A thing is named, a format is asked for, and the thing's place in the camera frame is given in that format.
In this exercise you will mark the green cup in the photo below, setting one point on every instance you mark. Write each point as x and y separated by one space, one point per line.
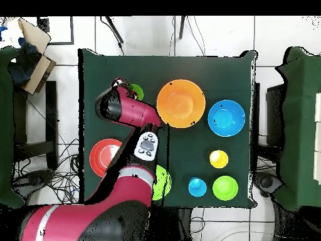
139 91

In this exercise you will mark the cardboard box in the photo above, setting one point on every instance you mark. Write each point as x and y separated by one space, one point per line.
37 72

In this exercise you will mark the large blue bowl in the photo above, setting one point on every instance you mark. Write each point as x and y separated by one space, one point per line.
226 118

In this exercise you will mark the black stool frame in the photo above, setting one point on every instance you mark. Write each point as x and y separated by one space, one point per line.
51 113

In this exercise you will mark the white box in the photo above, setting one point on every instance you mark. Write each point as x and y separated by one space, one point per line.
318 138

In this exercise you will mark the yellow cup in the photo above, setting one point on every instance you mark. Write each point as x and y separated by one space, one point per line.
220 160

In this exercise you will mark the dark blue cloth bundle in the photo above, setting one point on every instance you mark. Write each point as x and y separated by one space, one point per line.
23 67

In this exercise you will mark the blue cup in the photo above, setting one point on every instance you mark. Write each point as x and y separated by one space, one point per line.
198 188

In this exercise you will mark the dark green table cloth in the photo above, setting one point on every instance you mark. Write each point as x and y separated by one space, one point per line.
190 70

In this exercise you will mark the small green bowl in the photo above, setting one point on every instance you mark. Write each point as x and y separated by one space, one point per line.
225 188

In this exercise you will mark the green cloth side table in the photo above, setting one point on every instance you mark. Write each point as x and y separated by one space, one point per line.
298 125
6 125

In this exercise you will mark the large orange bowl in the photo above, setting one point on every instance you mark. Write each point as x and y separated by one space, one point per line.
181 104

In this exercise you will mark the wide red bowl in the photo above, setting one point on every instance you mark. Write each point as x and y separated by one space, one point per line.
97 157

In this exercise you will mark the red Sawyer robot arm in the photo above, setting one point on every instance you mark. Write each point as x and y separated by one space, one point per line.
130 110

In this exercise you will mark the black tripod leg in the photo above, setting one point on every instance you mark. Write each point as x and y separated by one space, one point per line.
181 27
115 31

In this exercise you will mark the large green bowl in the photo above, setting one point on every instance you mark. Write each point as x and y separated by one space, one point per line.
163 182

